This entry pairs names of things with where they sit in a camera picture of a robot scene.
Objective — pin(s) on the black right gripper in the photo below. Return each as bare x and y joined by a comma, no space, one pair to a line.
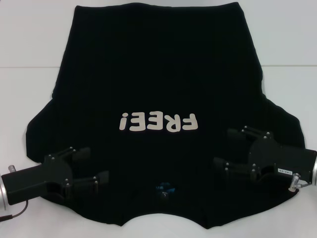
284,161

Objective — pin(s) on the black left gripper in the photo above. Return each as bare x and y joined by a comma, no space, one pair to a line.
37,178

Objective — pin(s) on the black shirt with FREE print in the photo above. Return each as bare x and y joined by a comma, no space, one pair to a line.
158,74

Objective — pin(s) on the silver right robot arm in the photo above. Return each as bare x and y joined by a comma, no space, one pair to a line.
315,171

